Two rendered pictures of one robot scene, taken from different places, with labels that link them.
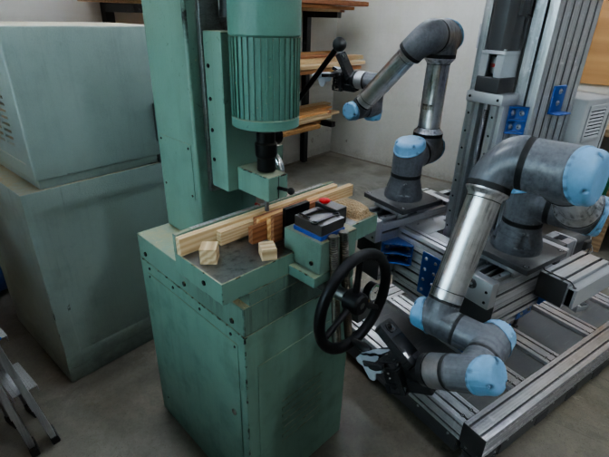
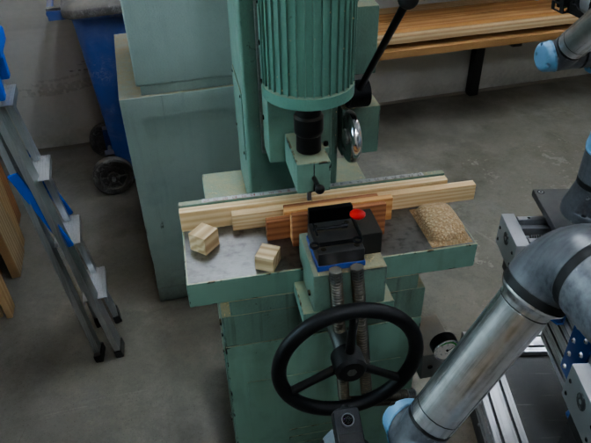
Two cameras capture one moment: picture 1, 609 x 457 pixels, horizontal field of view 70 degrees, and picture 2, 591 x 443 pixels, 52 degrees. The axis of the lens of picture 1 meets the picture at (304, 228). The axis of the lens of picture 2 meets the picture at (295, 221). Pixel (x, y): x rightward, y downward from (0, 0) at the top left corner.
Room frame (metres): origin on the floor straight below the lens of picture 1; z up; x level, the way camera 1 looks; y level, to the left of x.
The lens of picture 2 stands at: (0.24, -0.50, 1.69)
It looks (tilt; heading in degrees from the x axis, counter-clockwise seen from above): 36 degrees down; 35
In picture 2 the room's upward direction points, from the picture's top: 1 degrees counter-clockwise
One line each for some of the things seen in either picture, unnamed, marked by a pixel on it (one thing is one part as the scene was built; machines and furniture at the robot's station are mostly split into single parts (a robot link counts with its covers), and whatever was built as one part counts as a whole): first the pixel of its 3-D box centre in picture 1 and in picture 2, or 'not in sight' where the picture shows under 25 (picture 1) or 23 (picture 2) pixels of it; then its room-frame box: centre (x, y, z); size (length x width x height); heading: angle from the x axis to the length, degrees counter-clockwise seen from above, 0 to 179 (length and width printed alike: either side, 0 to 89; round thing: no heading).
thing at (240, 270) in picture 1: (297, 246); (330, 257); (1.09, 0.02, 0.87); 0.61 x 0.30 x 0.06; 136
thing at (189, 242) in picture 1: (268, 214); (317, 202); (1.18, 0.11, 0.93); 0.60 x 0.02 x 0.05; 136
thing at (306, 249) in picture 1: (320, 242); (340, 266); (1.03, -0.04, 0.92); 0.15 x 0.13 x 0.09; 136
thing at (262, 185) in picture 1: (262, 183); (308, 163); (1.16, 0.12, 1.03); 0.14 x 0.07 x 0.09; 46
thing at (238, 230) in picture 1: (293, 210); (356, 205); (1.22, 0.04, 0.92); 0.55 x 0.02 x 0.04; 136
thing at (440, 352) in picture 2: (371, 292); (443, 347); (1.19, -0.22, 0.65); 0.06 x 0.04 x 0.08; 136
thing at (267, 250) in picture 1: (267, 250); (267, 257); (0.97, 0.09, 0.92); 0.05 x 0.04 x 0.03; 17
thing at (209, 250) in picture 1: (209, 252); (204, 238); (0.94, 0.24, 0.92); 0.05 x 0.04 x 0.04; 3
